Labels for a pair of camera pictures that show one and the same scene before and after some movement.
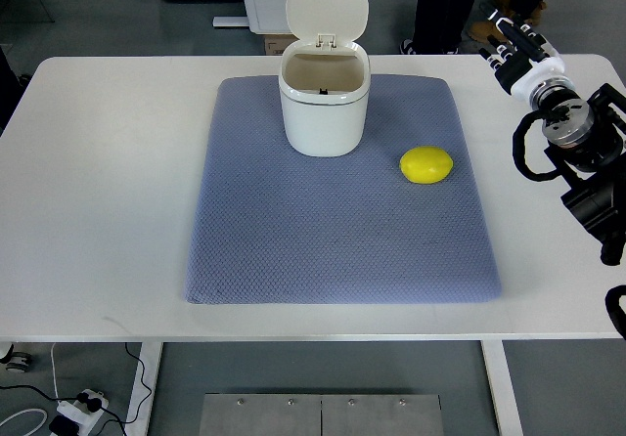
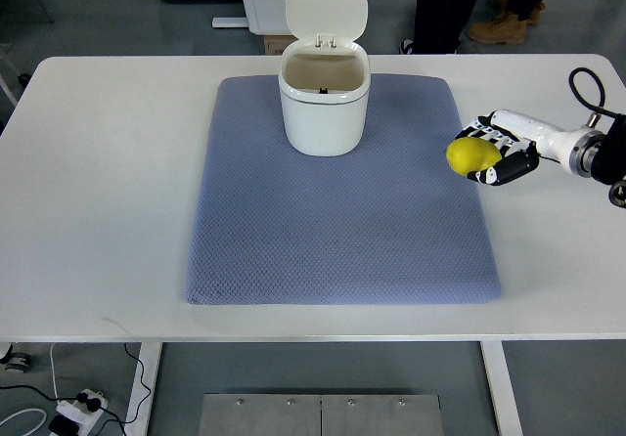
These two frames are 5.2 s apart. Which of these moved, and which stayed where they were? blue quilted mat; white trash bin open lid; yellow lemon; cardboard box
Moved: yellow lemon
Stayed: blue quilted mat; white trash bin open lid; cardboard box
